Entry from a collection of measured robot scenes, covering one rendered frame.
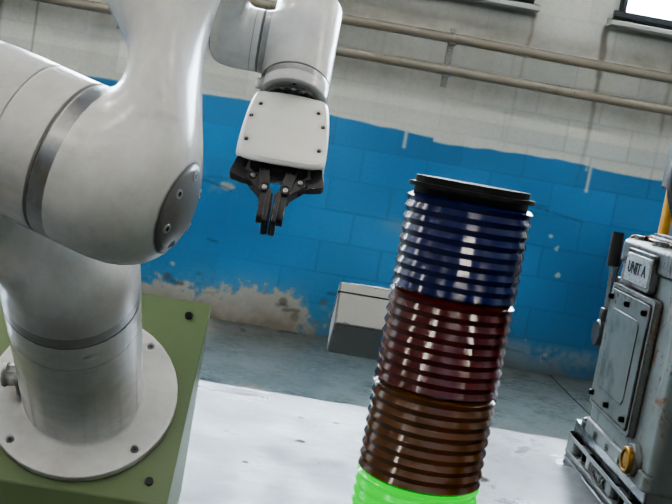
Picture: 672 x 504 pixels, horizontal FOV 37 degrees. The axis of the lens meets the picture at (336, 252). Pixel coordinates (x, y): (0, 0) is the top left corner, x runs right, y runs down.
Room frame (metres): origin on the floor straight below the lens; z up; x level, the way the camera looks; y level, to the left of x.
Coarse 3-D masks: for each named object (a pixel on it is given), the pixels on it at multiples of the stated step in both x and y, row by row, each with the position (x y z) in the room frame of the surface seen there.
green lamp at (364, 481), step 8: (360, 472) 0.46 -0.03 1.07; (360, 480) 0.46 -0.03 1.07; (368, 480) 0.45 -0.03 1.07; (376, 480) 0.45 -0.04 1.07; (360, 488) 0.46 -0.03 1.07; (368, 488) 0.45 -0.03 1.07; (376, 488) 0.45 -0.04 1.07; (384, 488) 0.45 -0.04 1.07; (392, 488) 0.45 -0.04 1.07; (352, 496) 0.47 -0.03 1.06; (360, 496) 0.46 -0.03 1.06; (368, 496) 0.45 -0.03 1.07; (376, 496) 0.45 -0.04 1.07; (384, 496) 0.45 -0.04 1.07; (392, 496) 0.45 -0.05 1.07; (400, 496) 0.44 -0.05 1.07; (408, 496) 0.44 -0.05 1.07; (416, 496) 0.44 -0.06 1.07; (424, 496) 0.44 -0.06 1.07; (432, 496) 0.44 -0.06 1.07; (464, 496) 0.45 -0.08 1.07; (472, 496) 0.46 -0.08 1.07
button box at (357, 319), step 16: (352, 288) 1.02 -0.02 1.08; (368, 288) 1.02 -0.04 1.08; (384, 288) 1.02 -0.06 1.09; (336, 304) 1.01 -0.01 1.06; (352, 304) 1.01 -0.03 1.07; (368, 304) 1.01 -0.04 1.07; (384, 304) 1.01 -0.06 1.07; (336, 320) 0.99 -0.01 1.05; (352, 320) 1.00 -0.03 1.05; (368, 320) 1.00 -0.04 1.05; (384, 320) 1.00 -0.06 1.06; (336, 336) 1.01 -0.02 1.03; (352, 336) 1.01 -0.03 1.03; (368, 336) 1.00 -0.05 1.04; (336, 352) 1.04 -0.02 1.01; (352, 352) 1.04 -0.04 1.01; (368, 352) 1.03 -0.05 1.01
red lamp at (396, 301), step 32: (416, 320) 0.45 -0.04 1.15; (448, 320) 0.44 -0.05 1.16; (480, 320) 0.44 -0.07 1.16; (512, 320) 0.46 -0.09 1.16; (384, 352) 0.46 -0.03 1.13; (416, 352) 0.45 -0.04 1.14; (448, 352) 0.44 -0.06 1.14; (480, 352) 0.45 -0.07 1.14; (416, 384) 0.45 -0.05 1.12; (448, 384) 0.44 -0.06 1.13; (480, 384) 0.45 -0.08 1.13
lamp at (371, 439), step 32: (384, 384) 0.46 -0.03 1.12; (384, 416) 0.45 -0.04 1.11; (416, 416) 0.44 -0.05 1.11; (448, 416) 0.44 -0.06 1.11; (480, 416) 0.45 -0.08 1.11; (384, 448) 0.45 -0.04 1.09; (416, 448) 0.44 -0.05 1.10; (448, 448) 0.44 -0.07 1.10; (480, 448) 0.45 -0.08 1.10; (384, 480) 0.45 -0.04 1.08; (416, 480) 0.44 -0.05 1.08; (448, 480) 0.44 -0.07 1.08
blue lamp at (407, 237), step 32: (416, 192) 0.46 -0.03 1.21; (416, 224) 0.46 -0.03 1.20; (448, 224) 0.44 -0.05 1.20; (480, 224) 0.44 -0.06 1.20; (512, 224) 0.45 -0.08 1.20; (416, 256) 0.45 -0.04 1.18; (448, 256) 0.44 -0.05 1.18; (480, 256) 0.44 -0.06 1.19; (512, 256) 0.45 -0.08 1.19; (416, 288) 0.45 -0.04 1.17; (448, 288) 0.44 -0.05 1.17; (480, 288) 0.44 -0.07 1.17; (512, 288) 0.46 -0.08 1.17
